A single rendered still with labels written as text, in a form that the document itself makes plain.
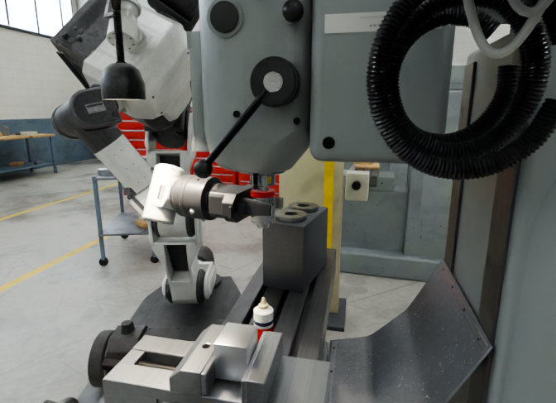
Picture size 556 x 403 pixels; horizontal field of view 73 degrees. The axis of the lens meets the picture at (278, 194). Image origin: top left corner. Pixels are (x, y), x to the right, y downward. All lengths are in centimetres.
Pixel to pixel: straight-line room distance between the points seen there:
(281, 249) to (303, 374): 42
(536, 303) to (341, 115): 35
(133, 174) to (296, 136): 58
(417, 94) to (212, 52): 31
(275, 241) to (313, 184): 147
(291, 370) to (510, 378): 31
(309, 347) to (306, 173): 172
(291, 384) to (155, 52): 84
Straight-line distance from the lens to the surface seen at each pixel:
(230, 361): 62
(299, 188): 247
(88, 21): 120
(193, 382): 62
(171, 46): 110
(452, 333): 73
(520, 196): 55
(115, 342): 156
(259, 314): 78
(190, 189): 74
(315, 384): 65
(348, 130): 55
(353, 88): 55
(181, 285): 160
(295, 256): 99
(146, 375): 69
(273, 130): 58
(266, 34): 60
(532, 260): 57
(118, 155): 105
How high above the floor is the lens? 142
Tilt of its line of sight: 13 degrees down
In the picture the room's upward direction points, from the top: straight up
